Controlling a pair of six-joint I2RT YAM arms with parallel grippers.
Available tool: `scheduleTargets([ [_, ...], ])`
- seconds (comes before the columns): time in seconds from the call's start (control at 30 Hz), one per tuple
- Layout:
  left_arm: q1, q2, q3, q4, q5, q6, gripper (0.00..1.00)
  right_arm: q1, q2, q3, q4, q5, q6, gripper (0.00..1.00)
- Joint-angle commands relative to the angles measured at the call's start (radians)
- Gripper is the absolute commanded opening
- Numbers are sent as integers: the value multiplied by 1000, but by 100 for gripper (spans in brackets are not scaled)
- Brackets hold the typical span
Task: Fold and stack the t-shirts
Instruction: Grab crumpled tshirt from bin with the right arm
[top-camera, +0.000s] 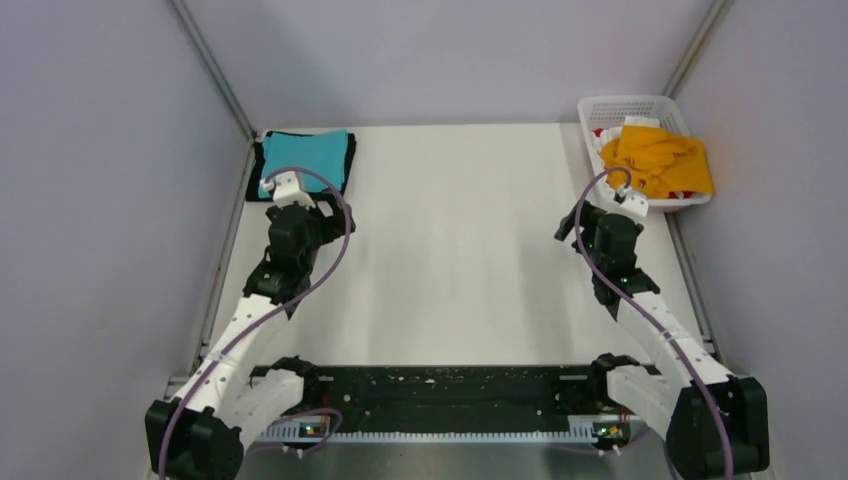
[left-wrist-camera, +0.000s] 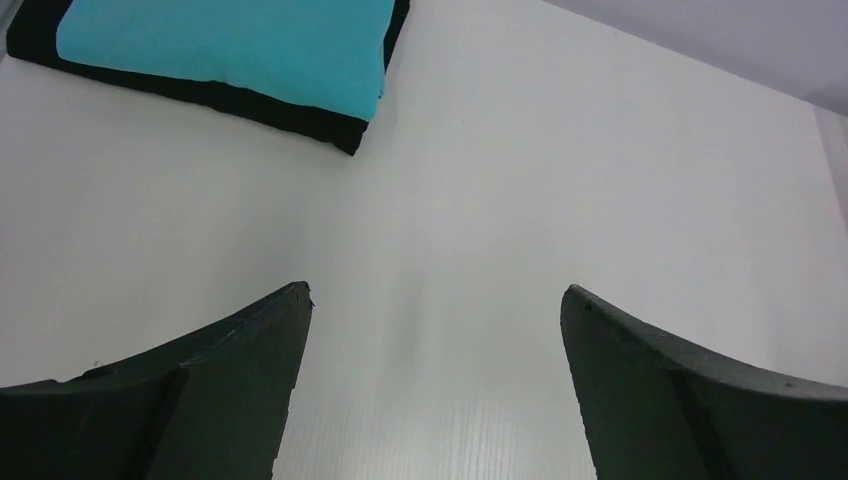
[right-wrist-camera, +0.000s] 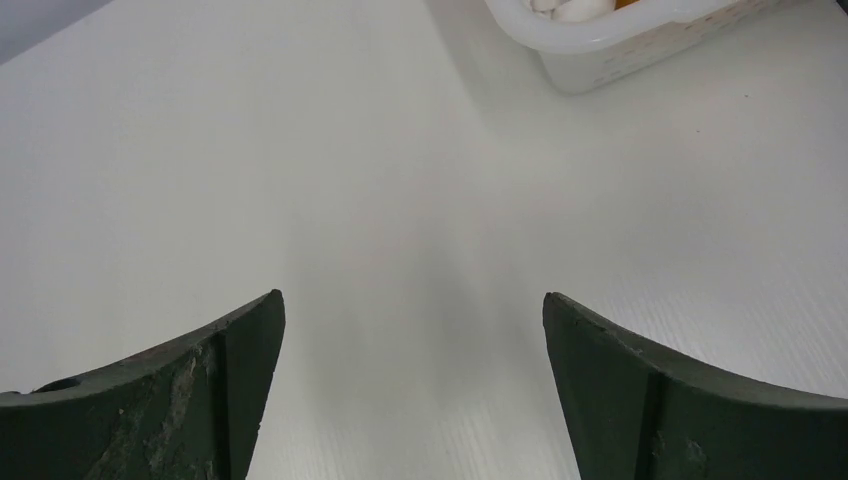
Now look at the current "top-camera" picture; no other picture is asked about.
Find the folded black t shirt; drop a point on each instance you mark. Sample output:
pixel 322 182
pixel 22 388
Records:
pixel 348 172

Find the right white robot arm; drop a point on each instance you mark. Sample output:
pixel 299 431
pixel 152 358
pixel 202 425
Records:
pixel 714 422

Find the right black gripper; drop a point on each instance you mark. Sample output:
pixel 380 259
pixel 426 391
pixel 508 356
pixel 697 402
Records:
pixel 589 218

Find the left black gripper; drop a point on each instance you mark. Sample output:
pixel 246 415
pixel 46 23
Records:
pixel 335 225

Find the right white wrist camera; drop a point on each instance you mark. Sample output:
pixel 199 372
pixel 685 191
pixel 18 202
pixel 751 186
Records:
pixel 632 203

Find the grey cable duct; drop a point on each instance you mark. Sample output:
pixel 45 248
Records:
pixel 583 430

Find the white plastic basket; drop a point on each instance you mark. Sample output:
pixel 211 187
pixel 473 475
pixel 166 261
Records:
pixel 609 111

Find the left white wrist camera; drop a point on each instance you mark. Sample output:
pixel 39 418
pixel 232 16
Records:
pixel 285 189

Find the orange t shirt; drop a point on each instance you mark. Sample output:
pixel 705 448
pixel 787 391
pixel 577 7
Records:
pixel 659 162

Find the red t shirt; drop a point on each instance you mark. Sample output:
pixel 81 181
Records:
pixel 682 195

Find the white t shirt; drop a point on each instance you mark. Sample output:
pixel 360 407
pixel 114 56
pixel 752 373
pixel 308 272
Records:
pixel 605 135

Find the folded teal t shirt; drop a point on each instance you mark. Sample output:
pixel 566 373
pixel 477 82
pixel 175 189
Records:
pixel 306 162

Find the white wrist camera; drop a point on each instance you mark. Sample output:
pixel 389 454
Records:
pixel 285 189
pixel 632 203

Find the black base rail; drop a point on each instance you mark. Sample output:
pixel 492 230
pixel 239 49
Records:
pixel 441 399

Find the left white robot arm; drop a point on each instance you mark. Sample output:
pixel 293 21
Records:
pixel 206 428

